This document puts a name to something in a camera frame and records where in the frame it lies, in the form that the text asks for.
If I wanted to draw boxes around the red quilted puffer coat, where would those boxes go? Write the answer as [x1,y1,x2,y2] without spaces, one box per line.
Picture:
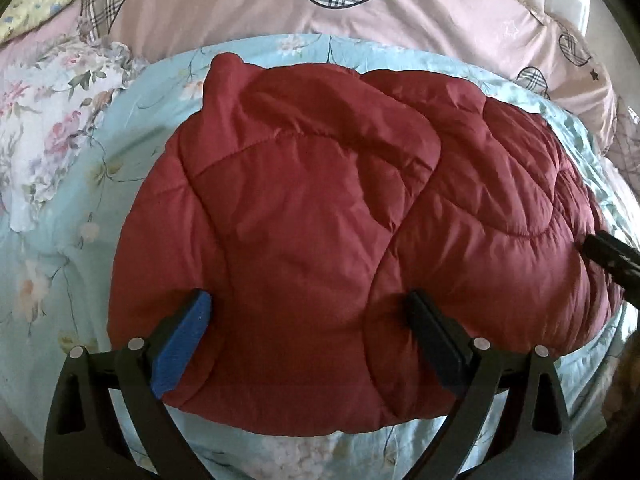
[107,53,622,437]

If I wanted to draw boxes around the person's right hand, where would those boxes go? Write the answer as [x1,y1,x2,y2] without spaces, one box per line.
[601,330,639,440]

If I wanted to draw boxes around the light blue floral bedsheet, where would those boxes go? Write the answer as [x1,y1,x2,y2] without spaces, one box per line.
[1,34,639,479]

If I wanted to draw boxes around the white floral ruffled pillow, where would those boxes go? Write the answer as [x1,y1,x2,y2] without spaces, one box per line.
[1,38,148,232]

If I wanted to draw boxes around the pink quilt with plaid hearts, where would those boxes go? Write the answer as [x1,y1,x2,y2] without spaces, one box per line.
[1,0,617,150]

